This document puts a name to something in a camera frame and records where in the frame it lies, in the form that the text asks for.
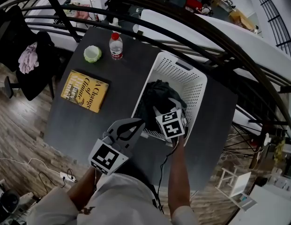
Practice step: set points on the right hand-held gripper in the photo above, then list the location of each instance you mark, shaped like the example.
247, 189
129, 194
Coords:
171, 125

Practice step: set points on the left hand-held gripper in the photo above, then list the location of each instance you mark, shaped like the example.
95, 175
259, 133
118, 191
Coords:
107, 156

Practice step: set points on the grey clothes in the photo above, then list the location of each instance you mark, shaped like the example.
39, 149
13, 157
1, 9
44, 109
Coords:
157, 92

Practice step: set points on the white perforated laundry basket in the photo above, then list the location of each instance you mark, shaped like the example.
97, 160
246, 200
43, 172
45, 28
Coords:
178, 69

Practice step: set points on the person's right forearm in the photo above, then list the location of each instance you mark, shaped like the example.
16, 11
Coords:
179, 177

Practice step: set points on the person's left forearm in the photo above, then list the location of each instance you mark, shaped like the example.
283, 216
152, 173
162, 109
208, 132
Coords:
80, 191

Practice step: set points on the cardboard box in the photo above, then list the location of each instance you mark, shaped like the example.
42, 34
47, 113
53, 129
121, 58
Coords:
242, 20

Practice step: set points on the yellow book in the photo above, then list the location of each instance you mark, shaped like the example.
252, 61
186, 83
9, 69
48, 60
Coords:
84, 91

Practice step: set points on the person's white shirt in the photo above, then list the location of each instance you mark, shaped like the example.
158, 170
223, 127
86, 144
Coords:
121, 200

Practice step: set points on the white power strip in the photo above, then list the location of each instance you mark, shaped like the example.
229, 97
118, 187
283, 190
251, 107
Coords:
68, 177

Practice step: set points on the plastic water bottle red cap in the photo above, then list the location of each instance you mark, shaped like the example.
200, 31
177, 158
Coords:
116, 48

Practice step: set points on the green cabbage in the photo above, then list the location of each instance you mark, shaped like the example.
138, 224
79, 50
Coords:
92, 54

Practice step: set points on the black curved railing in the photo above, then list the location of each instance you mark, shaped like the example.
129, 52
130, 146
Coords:
229, 40

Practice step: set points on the black office chair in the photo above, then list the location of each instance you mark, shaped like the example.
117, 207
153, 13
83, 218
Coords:
35, 83

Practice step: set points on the white stool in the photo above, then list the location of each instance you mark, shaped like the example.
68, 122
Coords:
241, 182

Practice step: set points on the black window grille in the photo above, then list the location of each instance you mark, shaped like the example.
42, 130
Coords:
276, 20

